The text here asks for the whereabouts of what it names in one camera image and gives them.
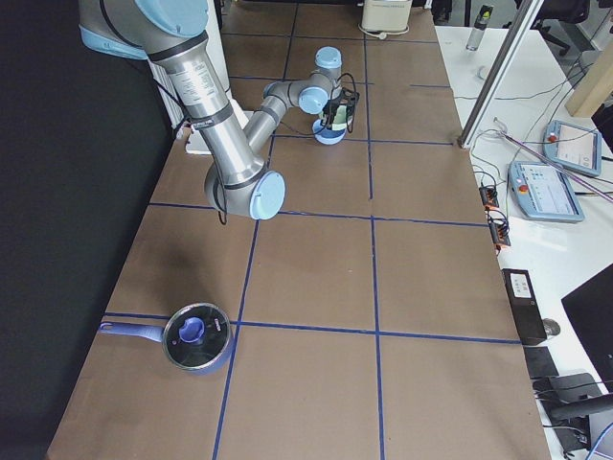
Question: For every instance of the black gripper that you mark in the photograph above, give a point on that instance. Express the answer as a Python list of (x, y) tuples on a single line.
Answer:
[(329, 116)]

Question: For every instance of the green bowl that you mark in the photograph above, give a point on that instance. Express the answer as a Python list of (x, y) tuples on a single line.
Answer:
[(340, 119)]

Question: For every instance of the blue bowl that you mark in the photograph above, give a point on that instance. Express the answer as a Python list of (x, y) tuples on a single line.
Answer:
[(327, 136)]

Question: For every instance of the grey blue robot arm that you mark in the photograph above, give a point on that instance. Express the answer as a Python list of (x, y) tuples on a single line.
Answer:
[(239, 182)]

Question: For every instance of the chrome toaster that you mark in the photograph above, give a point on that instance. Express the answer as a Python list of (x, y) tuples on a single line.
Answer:
[(386, 16)]

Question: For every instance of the orange black connector block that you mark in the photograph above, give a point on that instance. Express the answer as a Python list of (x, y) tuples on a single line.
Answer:
[(489, 197)]

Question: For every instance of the near teach pendant tablet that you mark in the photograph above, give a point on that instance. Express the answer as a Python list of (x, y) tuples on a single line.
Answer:
[(543, 193)]

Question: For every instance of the teach pendant tablet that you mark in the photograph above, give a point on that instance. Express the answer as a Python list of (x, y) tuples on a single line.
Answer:
[(576, 148), (543, 193)]

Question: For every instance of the far teach pendant tablet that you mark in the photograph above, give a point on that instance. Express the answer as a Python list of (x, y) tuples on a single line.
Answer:
[(576, 148)]

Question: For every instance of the blue saucepan with lid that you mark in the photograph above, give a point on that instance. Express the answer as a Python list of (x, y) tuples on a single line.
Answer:
[(196, 339)]

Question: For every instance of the black power supply box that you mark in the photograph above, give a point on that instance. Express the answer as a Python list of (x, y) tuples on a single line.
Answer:
[(524, 308)]

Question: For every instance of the black monitor at edge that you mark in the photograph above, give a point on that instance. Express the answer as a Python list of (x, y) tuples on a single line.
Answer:
[(589, 309)]

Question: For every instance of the aluminium frame post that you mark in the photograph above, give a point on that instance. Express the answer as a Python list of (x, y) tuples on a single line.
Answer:
[(523, 21)]

